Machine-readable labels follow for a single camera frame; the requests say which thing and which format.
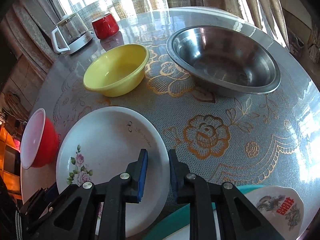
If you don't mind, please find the white rose plate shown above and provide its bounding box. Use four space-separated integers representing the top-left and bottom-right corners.
56 106 170 237

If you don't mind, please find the red plastic bowl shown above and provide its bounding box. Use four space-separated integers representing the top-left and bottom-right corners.
21 108 59 170

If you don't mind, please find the yellow plastic bowl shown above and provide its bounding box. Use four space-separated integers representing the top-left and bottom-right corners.
83 44 150 97

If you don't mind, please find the stainless steel bowl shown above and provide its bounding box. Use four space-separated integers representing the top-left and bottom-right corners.
166 25 281 97

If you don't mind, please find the teal plate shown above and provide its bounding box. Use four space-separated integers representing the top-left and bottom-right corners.
142 184 266 240

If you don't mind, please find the phoenix pattern plate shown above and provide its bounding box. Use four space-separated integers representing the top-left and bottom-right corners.
245 186 304 239

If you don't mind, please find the red ceramic mug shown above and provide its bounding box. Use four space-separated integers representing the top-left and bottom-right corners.
92 13 119 40

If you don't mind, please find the glass electric kettle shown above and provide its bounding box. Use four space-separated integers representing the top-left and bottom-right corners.
50 12 93 55

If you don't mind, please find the beige curtain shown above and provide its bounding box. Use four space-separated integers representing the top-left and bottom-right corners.
1 0 61 81

